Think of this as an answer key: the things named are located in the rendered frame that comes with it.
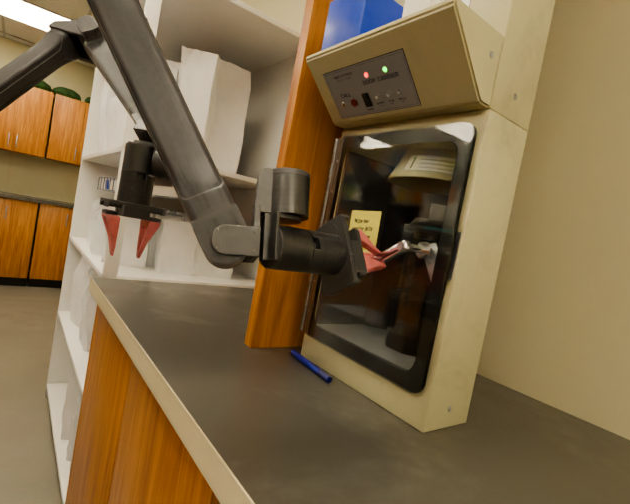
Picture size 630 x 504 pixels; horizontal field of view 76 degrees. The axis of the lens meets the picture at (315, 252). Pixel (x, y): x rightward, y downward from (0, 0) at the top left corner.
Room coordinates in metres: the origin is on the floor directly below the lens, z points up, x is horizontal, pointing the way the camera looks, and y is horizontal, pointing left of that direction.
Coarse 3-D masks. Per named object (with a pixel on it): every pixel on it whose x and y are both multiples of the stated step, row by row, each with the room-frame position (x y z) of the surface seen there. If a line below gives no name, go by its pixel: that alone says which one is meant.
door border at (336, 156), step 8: (336, 152) 0.82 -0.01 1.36; (336, 160) 0.81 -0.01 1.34; (336, 168) 0.81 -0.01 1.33; (336, 176) 0.80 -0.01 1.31; (328, 184) 0.82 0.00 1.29; (328, 192) 0.82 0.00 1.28; (328, 200) 0.81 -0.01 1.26; (328, 208) 0.81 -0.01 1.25; (328, 216) 0.81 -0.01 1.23; (448, 272) 0.58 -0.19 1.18; (312, 280) 0.82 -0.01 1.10; (312, 288) 0.81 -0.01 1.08; (312, 296) 0.81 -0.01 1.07; (312, 304) 0.80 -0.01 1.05; (304, 312) 0.82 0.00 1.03; (304, 320) 0.82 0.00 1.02; (304, 328) 0.81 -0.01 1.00
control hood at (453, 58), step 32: (448, 0) 0.51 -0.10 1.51; (384, 32) 0.60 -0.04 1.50; (416, 32) 0.57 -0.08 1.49; (448, 32) 0.53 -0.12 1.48; (480, 32) 0.54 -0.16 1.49; (320, 64) 0.74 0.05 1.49; (352, 64) 0.68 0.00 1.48; (416, 64) 0.60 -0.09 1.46; (448, 64) 0.56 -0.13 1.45; (480, 64) 0.55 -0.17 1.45; (448, 96) 0.59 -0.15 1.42; (480, 96) 0.56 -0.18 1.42
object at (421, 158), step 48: (384, 144) 0.71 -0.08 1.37; (432, 144) 0.63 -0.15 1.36; (336, 192) 0.80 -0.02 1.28; (384, 192) 0.69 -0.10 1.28; (432, 192) 0.61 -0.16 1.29; (384, 240) 0.68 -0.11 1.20; (432, 240) 0.60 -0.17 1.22; (384, 288) 0.66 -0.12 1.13; (432, 288) 0.59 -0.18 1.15; (336, 336) 0.73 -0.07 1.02; (384, 336) 0.64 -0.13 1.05; (432, 336) 0.57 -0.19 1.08
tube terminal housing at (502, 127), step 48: (480, 0) 0.62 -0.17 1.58; (528, 0) 0.60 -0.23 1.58; (528, 48) 0.61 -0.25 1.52; (528, 96) 0.63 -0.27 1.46; (480, 144) 0.58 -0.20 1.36; (480, 192) 0.59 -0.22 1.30; (480, 240) 0.60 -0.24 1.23; (480, 288) 0.62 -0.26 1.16; (480, 336) 0.63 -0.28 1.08; (384, 384) 0.64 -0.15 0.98; (432, 384) 0.58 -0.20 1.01
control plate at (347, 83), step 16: (368, 64) 0.66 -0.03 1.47; (384, 64) 0.64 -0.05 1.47; (400, 64) 0.62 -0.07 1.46; (336, 80) 0.73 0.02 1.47; (352, 80) 0.70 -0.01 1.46; (368, 80) 0.68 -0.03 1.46; (384, 80) 0.65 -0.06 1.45; (400, 80) 0.63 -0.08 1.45; (336, 96) 0.76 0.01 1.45; (352, 96) 0.73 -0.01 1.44; (384, 96) 0.67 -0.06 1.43; (400, 96) 0.65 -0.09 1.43; (416, 96) 0.63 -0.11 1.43; (352, 112) 0.75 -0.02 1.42; (368, 112) 0.72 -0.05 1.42
